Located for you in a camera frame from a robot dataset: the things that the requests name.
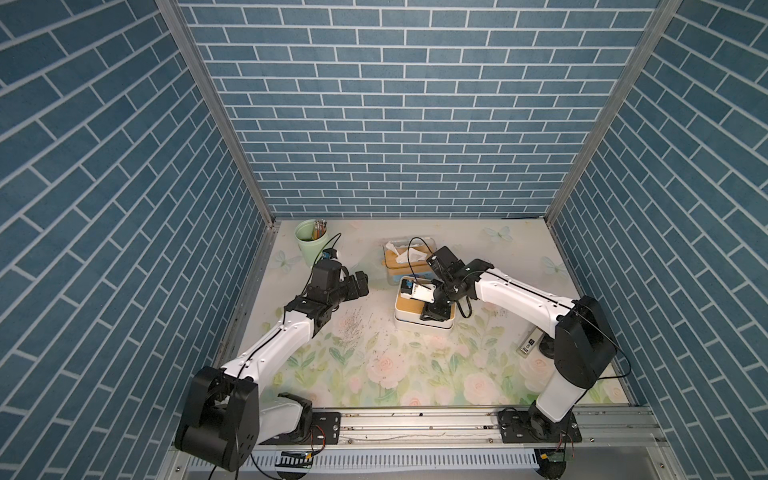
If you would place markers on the aluminium mounting rail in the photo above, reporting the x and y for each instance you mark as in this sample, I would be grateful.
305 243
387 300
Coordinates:
470 427

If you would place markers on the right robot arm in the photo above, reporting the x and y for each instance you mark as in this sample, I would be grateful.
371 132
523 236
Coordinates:
582 343

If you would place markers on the green pencil cup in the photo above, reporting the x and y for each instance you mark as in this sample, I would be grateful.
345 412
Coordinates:
310 249

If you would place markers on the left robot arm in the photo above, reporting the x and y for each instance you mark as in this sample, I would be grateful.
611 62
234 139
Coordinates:
223 417

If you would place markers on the clear plastic tissue box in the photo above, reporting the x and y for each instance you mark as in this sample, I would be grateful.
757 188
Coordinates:
408 258

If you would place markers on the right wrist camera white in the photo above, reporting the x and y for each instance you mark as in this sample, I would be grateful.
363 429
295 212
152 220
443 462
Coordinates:
412 289

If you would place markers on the bundle of coloured pencils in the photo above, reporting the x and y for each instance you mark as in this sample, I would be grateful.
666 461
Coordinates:
319 229

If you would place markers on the black round knob object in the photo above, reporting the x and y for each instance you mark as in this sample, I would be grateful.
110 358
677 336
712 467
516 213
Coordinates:
547 346

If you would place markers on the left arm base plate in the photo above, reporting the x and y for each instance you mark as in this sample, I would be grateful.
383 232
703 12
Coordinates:
323 429

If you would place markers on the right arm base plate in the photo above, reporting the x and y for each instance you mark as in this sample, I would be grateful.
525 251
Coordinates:
518 426

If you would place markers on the blue tissue pack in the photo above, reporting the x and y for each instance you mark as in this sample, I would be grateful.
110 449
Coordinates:
405 252

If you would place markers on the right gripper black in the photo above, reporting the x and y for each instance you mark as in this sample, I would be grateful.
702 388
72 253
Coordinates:
432 312

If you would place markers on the white box with bamboo lid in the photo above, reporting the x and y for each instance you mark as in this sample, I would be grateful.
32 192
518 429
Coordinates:
440 309

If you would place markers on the white plastic box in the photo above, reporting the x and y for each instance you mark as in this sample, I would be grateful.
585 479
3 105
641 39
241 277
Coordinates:
407 315

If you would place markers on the small grey remote device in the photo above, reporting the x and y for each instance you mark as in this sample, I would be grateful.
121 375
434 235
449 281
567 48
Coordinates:
529 342

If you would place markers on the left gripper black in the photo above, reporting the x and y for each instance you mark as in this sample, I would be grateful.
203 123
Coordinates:
352 291

